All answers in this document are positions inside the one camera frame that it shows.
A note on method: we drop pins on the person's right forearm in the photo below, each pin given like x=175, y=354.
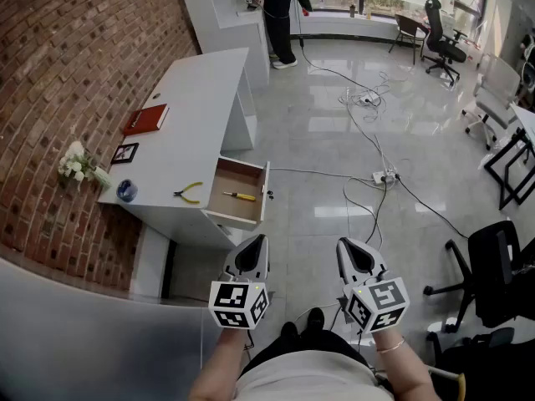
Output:
x=405, y=370

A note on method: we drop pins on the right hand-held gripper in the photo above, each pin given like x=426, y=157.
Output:
x=384, y=299

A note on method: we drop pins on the black armchair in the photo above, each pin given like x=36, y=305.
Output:
x=480, y=357

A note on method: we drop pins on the black high-back office chair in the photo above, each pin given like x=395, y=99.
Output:
x=434, y=27

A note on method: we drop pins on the brown chair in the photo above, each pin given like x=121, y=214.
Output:
x=407, y=25

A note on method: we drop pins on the white office chair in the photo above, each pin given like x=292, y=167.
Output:
x=497, y=107

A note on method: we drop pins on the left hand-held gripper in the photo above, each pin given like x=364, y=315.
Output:
x=234, y=297

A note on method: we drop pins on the red book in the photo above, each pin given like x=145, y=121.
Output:
x=144, y=119

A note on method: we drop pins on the person's black shoe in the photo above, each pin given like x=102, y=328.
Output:
x=289, y=330
x=315, y=319

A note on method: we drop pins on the person's right black shoe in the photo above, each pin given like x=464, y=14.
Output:
x=315, y=319

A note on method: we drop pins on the white shelf cabinet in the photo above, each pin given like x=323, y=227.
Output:
x=234, y=36

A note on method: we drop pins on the person's white shirt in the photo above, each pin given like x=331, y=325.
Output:
x=309, y=378

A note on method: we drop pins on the white table black legs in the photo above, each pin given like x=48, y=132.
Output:
x=526, y=119

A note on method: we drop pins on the white desk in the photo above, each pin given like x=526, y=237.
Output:
x=196, y=111

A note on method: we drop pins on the black picture frame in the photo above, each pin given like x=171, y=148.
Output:
x=125, y=153

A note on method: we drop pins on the person's left forearm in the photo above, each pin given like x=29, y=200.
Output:
x=217, y=366

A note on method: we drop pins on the person's left black shoe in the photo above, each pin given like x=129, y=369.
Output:
x=289, y=330

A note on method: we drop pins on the person's black trousers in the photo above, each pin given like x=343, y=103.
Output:
x=317, y=343

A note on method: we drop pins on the dark bottle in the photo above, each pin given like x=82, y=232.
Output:
x=353, y=11

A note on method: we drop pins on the white flower bouquet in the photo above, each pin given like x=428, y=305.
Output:
x=75, y=150

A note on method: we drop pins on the large grey cabinet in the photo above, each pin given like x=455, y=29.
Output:
x=83, y=341

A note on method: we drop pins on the pale green vase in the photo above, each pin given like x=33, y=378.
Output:
x=102, y=178

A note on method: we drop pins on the white power strip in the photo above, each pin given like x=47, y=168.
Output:
x=383, y=176
x=368, y=97

